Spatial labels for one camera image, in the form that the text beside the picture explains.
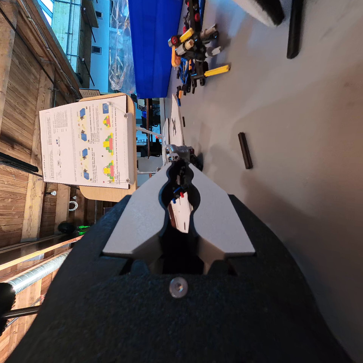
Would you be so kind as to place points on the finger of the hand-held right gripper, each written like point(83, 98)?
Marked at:
point(295, 28)
point(255, 8)

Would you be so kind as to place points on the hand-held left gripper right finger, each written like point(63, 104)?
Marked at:
point(224, 224)

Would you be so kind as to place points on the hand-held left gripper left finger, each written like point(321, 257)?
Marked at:
point(133, 221)

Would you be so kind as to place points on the black lego axle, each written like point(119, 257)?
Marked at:
point(245, 150)

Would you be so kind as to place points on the grey and black lego assembly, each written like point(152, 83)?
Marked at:
point(181, 151)

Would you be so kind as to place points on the pile of loose lego pieces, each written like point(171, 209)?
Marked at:
point(195, 54)

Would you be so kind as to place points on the white lego instruction booklet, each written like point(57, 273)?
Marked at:
point(179, 139)

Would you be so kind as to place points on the printed instruction sheet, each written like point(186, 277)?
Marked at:
point(85, 147)

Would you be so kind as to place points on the silver metal pipe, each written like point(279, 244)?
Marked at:
point(36, 272)

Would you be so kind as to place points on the blue plastic bin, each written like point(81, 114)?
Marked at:
point(153, 48)

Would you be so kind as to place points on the clear plastic bag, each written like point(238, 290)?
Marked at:
point(120, 56)

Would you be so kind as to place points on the black knob with rod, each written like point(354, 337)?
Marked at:
point(5, 306)

